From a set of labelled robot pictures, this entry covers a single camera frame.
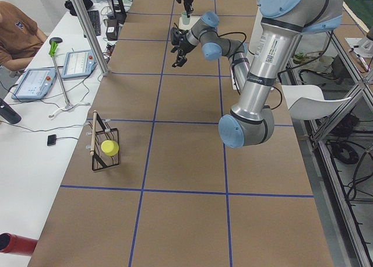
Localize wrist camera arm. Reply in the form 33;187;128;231
170;23;188;45

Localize white chair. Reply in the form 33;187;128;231
281;85;351;120

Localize light green cup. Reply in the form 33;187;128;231
181;12;190;26

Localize small black puck device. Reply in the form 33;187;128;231
47;134;57;146

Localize cream rabbit tray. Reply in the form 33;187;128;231
178;16;206;43

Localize red cylinder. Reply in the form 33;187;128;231
1;233;38;256

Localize teach pendant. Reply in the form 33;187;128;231
61;50;97;79
11;68;56;101

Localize yellow cup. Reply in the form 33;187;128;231
101;140;119;156

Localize person in brown shirt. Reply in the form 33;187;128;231
1;1;47;72

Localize black power adapter box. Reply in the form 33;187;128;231
105;19;119;41

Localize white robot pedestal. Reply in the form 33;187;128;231
230;0;263;95

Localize black water bottle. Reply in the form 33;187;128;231
0;99;22;124

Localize black computer mouse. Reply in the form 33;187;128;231
49;37;63;44

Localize far teach pendant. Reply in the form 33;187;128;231
61;50;97;79

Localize aluminium frame post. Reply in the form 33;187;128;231
71;0;109;76

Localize black keyboard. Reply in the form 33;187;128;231
87;10;101;36

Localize near teach pendant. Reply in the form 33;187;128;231
11;68;56;101

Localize black wire cup rack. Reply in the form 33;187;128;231
86;110;120;172

